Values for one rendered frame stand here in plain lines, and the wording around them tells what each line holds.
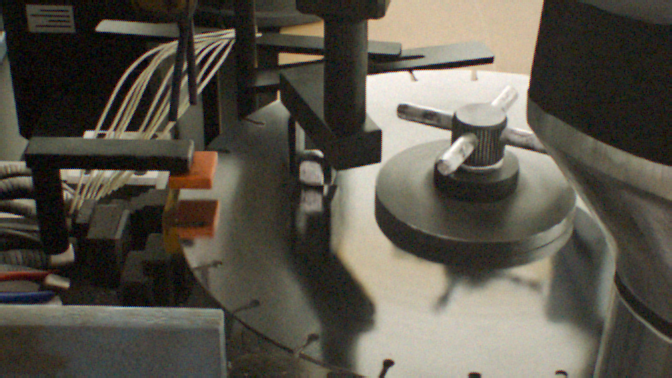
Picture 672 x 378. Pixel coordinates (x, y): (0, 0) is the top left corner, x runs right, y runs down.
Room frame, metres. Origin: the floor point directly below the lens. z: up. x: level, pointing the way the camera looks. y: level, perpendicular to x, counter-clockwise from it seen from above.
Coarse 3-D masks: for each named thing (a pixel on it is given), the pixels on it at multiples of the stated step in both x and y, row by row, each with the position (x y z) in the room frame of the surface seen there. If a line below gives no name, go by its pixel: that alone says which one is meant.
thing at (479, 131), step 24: (504, 96) 0.62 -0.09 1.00; (408, 120) 0.61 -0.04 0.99; (432, 120) 0.60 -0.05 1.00; (456, 120) 0.59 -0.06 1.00; (480, 120) 0.59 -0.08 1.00; (504, 120) 0.59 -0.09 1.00; (456, 144) 0.57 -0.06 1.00; (480, 144) 0.58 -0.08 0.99; (504, 144) 0.58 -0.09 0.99; (528, 144) 0.58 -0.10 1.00; (456, 168) 0.55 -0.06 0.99; (480, 168) 0.58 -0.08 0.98
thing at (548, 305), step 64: (256, 128) 0.68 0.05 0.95; (384, 128) 0.68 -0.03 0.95; (192, 192) 0.60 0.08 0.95; (256, 192) 0.60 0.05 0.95; (320, 192) 0.60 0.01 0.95; (192, 256) 0.54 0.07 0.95; (256, 256) 0.54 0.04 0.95; (320, 256) 0.54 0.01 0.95; (384, 256) 0.54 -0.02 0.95; (448, 256) 0.54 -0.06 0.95; (512, 256) 0.54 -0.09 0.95; (576, 256) 0.54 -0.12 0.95; (256, 320) 0.48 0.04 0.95; (320, 320) 0.48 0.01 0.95; (384, 320) 0.48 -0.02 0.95; (448, 320) 0.48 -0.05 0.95; (512, 320) 0.48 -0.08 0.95; (576, 320) 0.48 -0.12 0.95
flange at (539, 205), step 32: (416, 160) 0.62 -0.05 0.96; (512, 160) 0.60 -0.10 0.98; (544, 160) 0.62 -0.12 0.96; (384, 192) 0.59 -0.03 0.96; (416, 192) 0.58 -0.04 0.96; (448, 192) 0.58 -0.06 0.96; (480, 192) 0.57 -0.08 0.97; (512, 192) 0.58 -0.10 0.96; (544, 192) 0.59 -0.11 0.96; (416, 224) 0.55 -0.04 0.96; (448, 224) 0.55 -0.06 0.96; (480, 224) 0.55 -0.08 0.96; (512, 224) 0.55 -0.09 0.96; (544, 224) 0.55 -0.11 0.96; (480, 256) 0.54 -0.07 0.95
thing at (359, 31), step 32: (352, 32) 0.56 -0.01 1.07; (320, 64) 0.63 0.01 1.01; (352, 64) 0.56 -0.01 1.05; (288, 96) 0.61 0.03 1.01; (320, 96) 0.59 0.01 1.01; (352, 96) 0.56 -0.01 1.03; (288, 128) 0.60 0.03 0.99; (320, 128) 0.57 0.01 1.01; (352, 128) 0.56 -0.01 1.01; (288, 160) 0.60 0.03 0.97; (352, 160) 0.55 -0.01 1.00
